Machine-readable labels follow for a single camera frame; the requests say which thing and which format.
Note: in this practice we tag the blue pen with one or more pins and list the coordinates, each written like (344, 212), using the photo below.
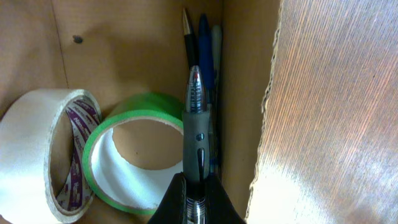
(207, 71)

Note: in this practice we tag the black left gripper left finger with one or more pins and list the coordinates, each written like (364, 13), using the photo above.
(172, 207)

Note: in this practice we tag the black Sharpie marker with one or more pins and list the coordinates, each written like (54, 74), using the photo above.
(217, 38)

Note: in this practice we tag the dark grey pen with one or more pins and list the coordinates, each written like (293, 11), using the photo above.
(195, 147)

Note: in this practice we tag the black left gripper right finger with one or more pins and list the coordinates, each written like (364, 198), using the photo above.
(219, 209)

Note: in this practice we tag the cardboard box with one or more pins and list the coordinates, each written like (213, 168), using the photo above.
(116, 49)

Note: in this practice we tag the beige masking tape roll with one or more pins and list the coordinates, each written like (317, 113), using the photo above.
(27, 140)

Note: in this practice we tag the green tape roll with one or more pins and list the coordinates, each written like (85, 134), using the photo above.
(130, 158)

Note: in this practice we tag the black pen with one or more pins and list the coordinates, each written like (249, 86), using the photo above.
(190, 39)

